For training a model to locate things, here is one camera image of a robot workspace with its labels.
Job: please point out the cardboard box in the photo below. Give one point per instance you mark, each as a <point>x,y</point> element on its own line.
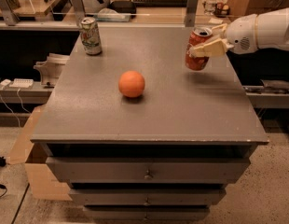
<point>44,185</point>

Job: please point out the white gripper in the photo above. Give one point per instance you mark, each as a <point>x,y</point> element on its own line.
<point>242,33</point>

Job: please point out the orange fruit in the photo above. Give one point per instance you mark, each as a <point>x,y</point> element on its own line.
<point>131,84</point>

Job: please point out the green white soda can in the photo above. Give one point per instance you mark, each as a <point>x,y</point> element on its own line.
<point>90,36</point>

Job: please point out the clear plastic bottle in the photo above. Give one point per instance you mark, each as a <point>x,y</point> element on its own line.
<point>209,7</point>

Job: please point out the grey drawer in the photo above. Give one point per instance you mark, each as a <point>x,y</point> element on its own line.
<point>147,197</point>
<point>146,213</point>
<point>148,170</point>

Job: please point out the fruit bowl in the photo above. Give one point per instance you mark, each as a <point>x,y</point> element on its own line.
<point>221,9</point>

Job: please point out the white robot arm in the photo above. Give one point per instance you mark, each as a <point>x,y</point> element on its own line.
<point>271,30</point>

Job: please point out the black keyboard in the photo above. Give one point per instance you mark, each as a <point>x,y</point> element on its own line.
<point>160,3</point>

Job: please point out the red coke can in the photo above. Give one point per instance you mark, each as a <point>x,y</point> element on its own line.
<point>195,57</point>

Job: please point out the grey drawer cabinet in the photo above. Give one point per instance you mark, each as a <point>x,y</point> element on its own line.
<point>181,113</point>

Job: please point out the bottom grey drawer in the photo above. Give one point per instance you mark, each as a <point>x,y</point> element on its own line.
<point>146,213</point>

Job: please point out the white power strip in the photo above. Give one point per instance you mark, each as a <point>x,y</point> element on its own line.
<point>21,83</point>

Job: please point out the middle grey drawer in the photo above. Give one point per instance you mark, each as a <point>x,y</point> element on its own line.
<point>147,197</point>

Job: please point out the white plastic part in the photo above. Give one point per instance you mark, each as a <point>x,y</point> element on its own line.
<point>51,69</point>

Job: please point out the top grey drawer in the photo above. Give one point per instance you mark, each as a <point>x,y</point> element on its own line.
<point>148,170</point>

